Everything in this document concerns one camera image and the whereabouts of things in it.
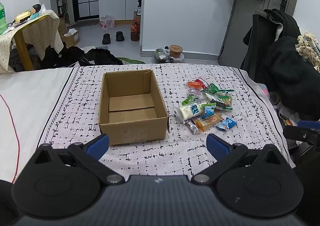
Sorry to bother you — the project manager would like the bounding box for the black coat on chair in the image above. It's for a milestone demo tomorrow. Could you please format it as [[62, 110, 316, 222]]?
[[242, 9, 319, 120]]

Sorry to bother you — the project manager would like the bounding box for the dark green snack packet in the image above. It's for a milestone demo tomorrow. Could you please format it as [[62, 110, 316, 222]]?
[[202, 83, 234, 95]]

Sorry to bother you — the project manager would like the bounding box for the green plastic bottle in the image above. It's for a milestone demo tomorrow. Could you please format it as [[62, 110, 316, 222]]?
[[0, 3, 7, 35]]

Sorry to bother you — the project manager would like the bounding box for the purple snack packet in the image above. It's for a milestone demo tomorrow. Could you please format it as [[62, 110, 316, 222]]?
[[188, 87, 203, 98]]

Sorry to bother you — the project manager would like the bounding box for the light blue snack packet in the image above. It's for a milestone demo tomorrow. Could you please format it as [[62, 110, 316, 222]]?
[[216, 117, 236, 131]]

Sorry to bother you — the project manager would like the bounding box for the dotted cream tablecloth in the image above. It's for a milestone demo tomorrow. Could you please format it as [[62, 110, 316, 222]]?
[[0, 10, 63, 74]]

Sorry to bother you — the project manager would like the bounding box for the right black slipper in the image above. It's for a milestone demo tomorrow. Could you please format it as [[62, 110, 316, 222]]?
[[116, 31, 125, 42]]

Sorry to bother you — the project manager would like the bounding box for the orange biscuit stick packet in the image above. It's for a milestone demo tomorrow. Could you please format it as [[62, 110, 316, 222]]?
[[193, 113, 223, 132]]

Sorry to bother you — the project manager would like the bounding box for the red cable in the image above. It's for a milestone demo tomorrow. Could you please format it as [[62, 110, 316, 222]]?
[[0, 94, 21, 183]]

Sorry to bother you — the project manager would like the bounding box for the cream knitted cloth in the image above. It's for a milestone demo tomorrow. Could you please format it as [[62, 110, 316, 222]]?
[[295, 32, 320, 73]]

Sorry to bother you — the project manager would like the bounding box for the orange jelly packet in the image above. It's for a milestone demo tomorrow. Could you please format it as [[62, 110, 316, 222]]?
[[187, 81, 202, 90]]

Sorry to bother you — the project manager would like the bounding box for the silver black snack bar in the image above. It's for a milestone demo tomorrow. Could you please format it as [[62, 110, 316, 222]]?
[[185, 120, 199, 135]]

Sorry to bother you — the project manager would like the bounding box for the green cookie packet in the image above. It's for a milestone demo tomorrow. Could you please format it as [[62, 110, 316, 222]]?
[[215, 92, 233, 110]]

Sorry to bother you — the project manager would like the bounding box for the red snack packet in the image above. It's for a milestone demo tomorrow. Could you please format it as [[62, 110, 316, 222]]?
[[195, 77, 209, 89]]

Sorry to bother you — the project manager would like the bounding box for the spray bottle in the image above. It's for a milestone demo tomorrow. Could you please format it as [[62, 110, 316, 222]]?
[[137, 0, 142, 16]]

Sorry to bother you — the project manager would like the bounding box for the left black slipper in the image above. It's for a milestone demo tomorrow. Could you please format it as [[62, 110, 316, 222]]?
[[101, 33, 111, 45]]

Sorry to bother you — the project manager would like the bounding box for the pink plastic bag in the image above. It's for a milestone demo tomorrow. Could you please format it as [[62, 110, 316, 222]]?
[[99, 15, 115, 30]]

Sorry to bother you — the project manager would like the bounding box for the doll figure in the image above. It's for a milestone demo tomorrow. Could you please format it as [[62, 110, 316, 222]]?
[[30, 4, 41, 20]]

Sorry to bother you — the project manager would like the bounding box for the green floor mat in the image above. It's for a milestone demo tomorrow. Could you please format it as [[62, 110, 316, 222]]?
[[118, 57, 145, 64]]

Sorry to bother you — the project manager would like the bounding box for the pink grey plush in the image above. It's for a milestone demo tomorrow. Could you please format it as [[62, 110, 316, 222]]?
[[258, 83, 270, 99]]

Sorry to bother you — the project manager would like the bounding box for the yellow leg side table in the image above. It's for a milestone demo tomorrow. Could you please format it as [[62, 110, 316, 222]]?
[[13, 14, 54, 71]]

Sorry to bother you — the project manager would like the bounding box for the black clothes pile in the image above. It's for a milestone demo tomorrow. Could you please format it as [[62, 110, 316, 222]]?
[[40, 46, 85, 69]]

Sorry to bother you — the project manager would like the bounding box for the white blue bread packet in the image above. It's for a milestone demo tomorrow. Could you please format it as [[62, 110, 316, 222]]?
[[174, 102, 216, 123]]

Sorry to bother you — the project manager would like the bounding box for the black backpack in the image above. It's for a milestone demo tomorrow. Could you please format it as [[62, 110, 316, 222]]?
[[79, 48, 123, 67]]

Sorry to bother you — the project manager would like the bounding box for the brown cardboard box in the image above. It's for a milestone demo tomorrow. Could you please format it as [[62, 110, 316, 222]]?
[[98, 69, 169, 146]]

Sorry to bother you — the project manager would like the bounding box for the small cardboard box on floor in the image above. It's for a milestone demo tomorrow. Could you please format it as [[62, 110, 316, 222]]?
[[61, 28, 80, 48]]

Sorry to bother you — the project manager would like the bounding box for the grey door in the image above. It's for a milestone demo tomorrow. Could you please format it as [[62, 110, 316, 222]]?
[[217, 0, 297, 68]]

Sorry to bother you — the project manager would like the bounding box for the black slipper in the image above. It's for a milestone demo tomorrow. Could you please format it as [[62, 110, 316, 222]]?
[[116, 31, 125, 42], [101, 33, 111, 45]]

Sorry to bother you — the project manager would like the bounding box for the blue candy packet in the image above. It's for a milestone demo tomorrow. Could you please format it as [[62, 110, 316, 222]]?
[[201, 105, 216, 119]]

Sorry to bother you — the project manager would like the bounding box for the bright green snack packet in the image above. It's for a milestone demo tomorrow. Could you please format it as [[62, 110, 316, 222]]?
[[182, 94, 200, 106]]

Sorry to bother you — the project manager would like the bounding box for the white black rice cake packet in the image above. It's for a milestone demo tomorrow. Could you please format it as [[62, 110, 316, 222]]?
[[202, 93, 226, 110]]

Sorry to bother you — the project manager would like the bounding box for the dark red bottle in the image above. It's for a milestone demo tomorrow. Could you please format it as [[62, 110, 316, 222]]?
[[130, 20, 140, 42]]

